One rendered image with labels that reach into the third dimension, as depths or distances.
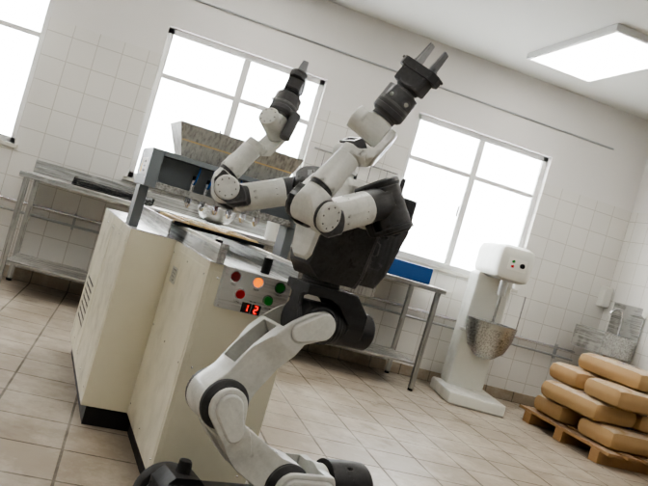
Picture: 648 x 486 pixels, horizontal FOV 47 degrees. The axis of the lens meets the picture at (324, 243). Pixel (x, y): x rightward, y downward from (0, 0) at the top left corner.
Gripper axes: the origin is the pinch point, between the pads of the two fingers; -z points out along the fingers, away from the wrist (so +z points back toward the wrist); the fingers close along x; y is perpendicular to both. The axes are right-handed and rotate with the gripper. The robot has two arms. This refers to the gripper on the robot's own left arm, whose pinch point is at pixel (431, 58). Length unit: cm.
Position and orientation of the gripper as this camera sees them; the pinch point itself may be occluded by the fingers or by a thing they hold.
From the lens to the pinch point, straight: 195.7
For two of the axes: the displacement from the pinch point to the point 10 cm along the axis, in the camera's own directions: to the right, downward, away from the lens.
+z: -6.3, 7.7, 0.8
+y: 4.1, 2.5, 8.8
